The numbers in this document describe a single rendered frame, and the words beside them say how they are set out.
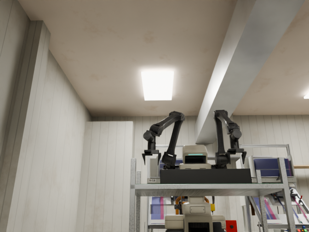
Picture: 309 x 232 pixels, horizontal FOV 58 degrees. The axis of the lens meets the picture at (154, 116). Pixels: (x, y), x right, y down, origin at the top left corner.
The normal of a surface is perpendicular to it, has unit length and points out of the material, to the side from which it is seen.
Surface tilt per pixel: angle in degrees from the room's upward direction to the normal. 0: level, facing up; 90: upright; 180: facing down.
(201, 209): 98
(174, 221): 90
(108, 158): 90
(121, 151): 90
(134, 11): 180
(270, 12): 180
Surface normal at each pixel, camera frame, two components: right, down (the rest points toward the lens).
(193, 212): -0.04, -0.22
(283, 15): 0.00, 0.93
